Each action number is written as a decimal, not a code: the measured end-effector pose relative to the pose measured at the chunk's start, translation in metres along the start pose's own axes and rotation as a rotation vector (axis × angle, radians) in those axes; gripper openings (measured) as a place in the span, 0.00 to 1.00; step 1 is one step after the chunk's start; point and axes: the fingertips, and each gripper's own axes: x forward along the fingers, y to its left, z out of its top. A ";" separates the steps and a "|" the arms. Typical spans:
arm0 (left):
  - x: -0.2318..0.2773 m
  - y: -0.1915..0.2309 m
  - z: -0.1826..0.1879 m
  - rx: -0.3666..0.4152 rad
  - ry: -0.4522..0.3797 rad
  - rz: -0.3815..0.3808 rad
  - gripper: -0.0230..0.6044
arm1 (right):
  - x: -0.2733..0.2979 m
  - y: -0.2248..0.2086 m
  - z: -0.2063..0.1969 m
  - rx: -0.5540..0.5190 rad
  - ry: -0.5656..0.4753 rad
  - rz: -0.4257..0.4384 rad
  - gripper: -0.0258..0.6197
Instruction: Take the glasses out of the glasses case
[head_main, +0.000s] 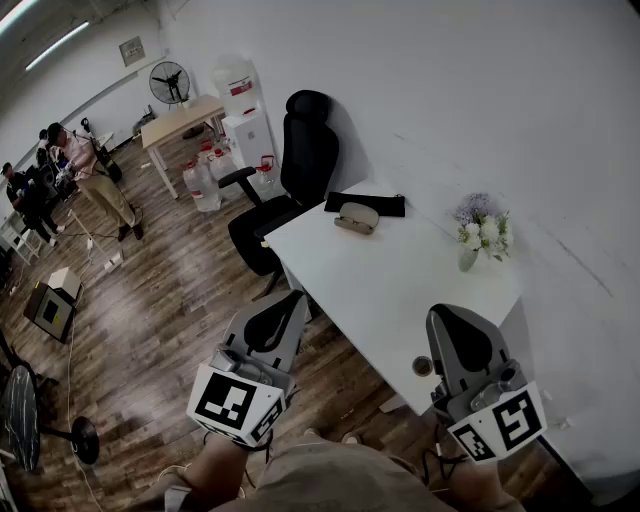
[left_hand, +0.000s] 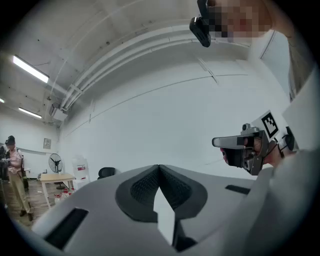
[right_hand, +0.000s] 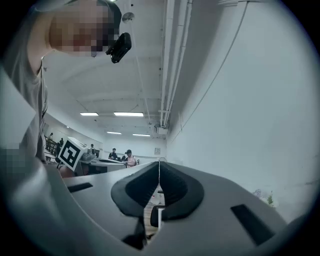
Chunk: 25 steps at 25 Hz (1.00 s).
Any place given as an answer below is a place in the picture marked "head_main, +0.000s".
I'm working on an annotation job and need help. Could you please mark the pale flower vase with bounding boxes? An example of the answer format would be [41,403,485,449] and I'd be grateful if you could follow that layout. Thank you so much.
[457,244,480,274]

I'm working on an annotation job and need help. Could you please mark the white low shelf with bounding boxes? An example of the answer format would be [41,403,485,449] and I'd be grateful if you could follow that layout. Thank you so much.
[0,211,42,267]

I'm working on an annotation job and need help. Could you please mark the clear water jug red cap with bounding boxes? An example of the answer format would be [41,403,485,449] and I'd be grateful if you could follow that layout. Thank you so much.
[253,154,282,202]
[206,147,242,201]

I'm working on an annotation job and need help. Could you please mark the person's right forearm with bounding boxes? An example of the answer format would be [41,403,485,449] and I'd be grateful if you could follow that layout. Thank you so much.
[448,455,527,512]

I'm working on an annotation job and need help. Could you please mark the framed wall sign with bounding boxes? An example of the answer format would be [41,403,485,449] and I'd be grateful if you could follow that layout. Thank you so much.
[118,35,147,68]

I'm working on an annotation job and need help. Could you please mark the long ceiling light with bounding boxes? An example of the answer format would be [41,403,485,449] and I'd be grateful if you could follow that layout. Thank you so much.
[24,20,92,72]
[0,0,40,32]

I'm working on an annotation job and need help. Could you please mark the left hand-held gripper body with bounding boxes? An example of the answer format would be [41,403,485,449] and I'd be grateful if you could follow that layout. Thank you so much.
[187,289,309,449]

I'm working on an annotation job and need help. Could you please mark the black standing fan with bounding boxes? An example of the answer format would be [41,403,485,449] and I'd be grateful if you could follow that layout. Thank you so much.
[148,60,192,110]

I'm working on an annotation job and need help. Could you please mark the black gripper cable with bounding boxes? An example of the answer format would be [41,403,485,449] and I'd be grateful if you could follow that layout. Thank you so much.
[418,423,469,484]

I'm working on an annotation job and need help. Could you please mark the person's left forearm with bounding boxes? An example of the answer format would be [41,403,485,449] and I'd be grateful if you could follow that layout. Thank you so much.
[180,433,269,512]

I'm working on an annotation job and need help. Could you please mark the person's beige clothing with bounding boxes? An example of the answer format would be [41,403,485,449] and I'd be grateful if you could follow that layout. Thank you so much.
[209,432,457,512]

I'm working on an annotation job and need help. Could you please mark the black fabric pouch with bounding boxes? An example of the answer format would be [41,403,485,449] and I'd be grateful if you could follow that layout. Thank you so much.
[323,191,407,219]

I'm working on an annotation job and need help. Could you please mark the white floor cable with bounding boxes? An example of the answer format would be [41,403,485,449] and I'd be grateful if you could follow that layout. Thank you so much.
[64,299,106,512]

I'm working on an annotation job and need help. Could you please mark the clear water jugs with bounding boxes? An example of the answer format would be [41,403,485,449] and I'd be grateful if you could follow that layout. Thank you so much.
[181,159,222,214]

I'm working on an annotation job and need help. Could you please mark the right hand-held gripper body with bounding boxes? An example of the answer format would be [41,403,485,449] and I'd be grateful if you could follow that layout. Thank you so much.
[425,303,549,466]

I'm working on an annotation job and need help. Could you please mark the large clear water bottle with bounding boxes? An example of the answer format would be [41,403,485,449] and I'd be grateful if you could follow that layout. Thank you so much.
[211,58,264,119]

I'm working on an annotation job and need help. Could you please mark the black floor fan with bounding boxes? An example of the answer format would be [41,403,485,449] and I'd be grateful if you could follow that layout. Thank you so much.
[0,363,101,474]

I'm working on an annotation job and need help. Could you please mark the beige glasses case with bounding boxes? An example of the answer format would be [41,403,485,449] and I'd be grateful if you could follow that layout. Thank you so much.
[333,201,381,237]

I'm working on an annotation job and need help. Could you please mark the black mesh office chair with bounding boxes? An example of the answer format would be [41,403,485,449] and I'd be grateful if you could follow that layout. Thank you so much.
[218,89,341,301]

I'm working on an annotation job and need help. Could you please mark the small white box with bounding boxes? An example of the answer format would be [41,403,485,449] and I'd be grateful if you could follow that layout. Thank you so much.
[47,266,83,302]

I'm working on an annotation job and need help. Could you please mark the white and purple flower bunch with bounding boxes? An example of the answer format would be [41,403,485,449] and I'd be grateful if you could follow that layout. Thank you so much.
[453,192,515,263]

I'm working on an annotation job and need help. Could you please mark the light wooden table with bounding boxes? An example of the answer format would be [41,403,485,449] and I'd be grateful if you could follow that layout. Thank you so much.
[140,94,227,200]

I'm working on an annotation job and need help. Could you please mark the white water dispenser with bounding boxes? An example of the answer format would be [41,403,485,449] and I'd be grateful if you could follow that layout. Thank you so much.
[221,107,276,172]

